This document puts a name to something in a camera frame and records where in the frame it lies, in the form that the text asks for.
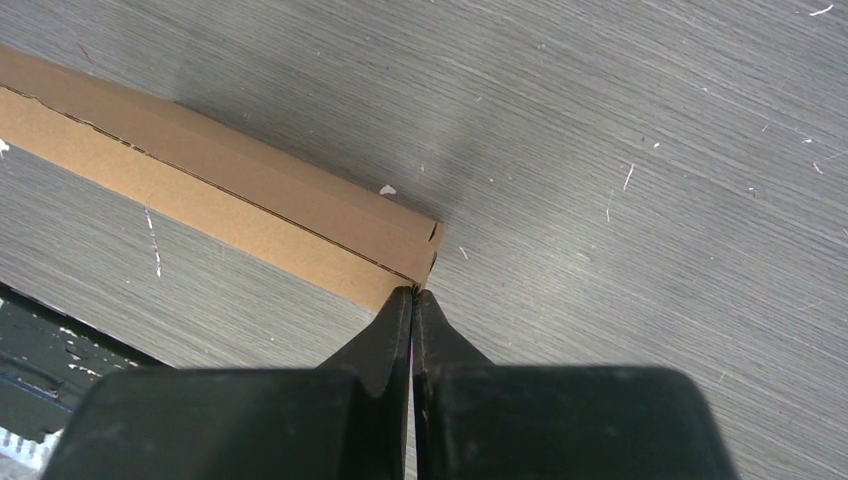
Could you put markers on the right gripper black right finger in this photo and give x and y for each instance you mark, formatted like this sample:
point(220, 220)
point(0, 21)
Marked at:
point(475, 419)

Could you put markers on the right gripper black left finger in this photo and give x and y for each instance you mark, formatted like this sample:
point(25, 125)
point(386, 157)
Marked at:
point(344, 419)

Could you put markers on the brown cardboard box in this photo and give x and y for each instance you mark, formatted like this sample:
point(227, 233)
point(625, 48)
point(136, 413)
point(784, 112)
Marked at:
point(321, 228)

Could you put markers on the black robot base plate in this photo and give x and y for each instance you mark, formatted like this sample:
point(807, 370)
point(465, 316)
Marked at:
point(49, 361)

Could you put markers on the slotted aluminium rail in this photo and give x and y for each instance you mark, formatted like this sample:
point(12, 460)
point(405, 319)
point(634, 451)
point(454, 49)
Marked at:
point(29, 453)

